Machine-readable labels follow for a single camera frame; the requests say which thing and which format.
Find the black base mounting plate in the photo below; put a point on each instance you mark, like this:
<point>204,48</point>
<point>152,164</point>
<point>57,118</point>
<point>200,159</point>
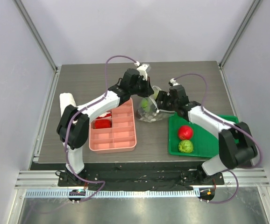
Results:
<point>128,166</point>

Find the aluminium frame post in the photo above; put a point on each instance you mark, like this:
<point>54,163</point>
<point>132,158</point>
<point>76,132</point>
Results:
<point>28,20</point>
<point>255,4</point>

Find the pink divided organizer tray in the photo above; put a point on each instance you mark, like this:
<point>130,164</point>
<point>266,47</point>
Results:
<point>121,137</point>

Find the white slotted cable duct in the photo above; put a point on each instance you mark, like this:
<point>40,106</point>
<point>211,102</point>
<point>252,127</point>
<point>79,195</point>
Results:
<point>72,193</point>

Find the white crumpled cloth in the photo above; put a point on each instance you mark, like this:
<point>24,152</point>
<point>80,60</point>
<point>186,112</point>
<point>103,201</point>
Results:
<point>66,99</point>

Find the right aluminium frame post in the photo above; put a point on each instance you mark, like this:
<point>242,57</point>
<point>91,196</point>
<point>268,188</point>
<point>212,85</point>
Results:
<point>255,4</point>

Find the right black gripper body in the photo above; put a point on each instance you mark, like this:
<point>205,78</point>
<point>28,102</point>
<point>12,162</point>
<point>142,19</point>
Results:
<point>162,101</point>

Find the red fabric item bottom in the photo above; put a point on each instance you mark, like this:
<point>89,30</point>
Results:
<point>102,123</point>

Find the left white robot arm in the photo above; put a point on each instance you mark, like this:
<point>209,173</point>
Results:
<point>73,127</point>

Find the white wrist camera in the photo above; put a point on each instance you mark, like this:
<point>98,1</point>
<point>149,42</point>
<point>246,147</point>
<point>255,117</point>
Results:
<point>143,69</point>
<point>174,85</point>

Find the green plastic tray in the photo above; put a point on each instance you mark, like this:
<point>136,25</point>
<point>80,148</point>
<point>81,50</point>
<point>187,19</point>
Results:
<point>204,143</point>

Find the red white fabric item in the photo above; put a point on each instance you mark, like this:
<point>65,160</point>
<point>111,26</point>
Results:
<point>105,115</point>

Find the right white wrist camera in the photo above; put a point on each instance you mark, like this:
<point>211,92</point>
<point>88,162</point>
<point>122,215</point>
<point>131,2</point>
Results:
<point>174,85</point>

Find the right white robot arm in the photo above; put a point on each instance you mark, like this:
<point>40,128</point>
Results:
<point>236,145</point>

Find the red fake apple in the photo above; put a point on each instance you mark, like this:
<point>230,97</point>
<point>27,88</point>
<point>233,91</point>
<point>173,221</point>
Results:
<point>185,133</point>

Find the green fake apple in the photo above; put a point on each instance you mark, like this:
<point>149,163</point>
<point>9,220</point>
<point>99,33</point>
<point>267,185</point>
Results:
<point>185,146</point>

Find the left aluminium frame post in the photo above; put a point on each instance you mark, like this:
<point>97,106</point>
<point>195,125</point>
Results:
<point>28,20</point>

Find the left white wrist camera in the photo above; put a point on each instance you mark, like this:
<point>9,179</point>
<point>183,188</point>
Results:
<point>143,69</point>

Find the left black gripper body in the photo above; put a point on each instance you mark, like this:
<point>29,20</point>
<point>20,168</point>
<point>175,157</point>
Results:
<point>140,89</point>

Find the clear polka dot zip bag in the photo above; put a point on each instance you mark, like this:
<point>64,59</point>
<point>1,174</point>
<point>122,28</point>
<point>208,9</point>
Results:
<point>154,114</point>

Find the yellow-green fake fruit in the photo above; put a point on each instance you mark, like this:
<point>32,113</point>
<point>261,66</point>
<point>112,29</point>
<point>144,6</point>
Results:
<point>145,104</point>

